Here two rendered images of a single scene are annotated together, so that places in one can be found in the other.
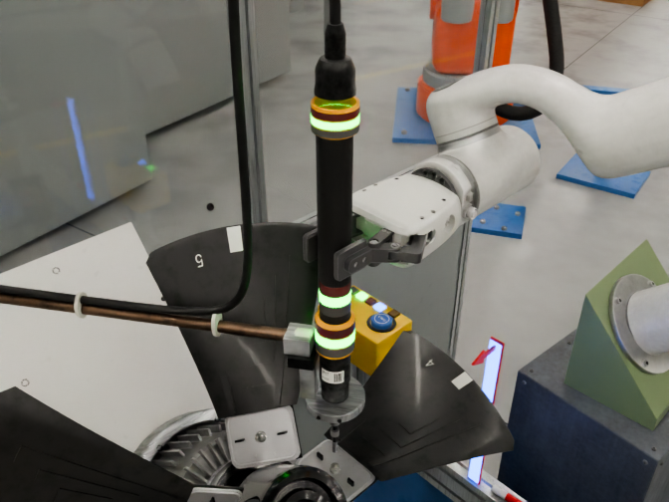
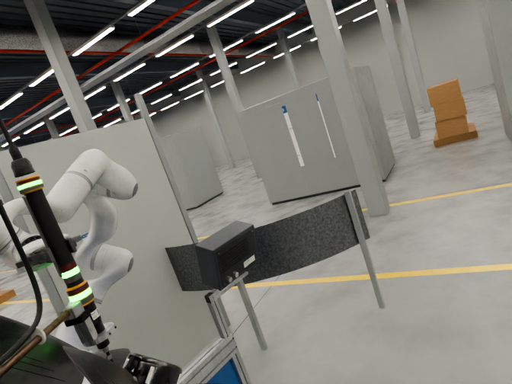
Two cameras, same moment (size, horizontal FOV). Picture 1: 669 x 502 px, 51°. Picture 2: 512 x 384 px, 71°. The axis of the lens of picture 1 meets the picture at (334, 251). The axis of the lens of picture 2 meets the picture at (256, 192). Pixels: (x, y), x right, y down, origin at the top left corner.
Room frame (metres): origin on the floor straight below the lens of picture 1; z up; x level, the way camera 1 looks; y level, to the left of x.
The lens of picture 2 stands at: (0.19, 0.75, 1.61)
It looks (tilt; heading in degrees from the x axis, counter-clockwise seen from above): 9 degrees down; 268
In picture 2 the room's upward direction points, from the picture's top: 19 degrees counter-clockwise
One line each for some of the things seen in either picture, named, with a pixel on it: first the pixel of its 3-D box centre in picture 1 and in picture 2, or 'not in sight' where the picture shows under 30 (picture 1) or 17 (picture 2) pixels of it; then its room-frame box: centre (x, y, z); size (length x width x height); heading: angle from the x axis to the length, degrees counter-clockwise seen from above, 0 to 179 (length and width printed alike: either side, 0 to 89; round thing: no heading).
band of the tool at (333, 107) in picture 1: (334, 117); (30, 185); (0.58, 0.00, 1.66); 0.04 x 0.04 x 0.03
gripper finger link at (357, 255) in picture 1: (368, 259); (72, 243); (0.57, -0.03, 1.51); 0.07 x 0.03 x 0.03; 134
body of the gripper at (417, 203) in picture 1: (405, 213); (43, 251); (0.66, -0.08, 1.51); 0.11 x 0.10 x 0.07; 134
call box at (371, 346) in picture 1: (363, 333); not in sight; (1.04, -0.06, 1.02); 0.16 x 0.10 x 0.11; 44
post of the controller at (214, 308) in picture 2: not in sight; (217, 315); (0.45, -0.63, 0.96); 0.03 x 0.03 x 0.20; 44
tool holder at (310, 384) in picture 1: (326, 369); (88, 319); (0.58, 0.01, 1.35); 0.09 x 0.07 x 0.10; 79
